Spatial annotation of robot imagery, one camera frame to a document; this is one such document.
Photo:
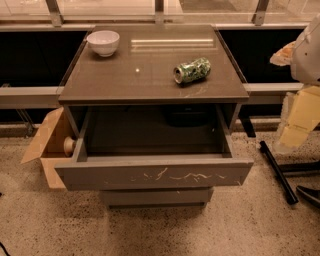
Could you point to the closed grey lower drawer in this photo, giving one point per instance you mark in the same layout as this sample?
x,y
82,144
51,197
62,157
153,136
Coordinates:
x,y
156,197

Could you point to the open grey top drawer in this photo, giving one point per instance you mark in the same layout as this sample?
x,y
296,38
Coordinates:
x,y
135,148

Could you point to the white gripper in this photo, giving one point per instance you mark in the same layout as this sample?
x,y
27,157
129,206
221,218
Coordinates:
x,y
307,56

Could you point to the white ceramic bowl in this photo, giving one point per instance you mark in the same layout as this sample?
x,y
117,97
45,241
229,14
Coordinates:
x,y
104,43

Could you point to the green soda can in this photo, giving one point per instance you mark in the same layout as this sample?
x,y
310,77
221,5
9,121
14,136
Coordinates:
x,y
192,71

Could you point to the tape roll in box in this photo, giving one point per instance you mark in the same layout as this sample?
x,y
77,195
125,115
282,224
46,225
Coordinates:
x,y
69,146

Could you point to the cardboard box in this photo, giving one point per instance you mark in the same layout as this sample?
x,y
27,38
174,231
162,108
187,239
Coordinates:
x,y
47,146

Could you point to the black chair base leg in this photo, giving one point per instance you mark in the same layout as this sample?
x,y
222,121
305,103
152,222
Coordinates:
x,y
291,198

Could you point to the grey drawer cabinet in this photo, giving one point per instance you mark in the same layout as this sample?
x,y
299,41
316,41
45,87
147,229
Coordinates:
x,y
140,73

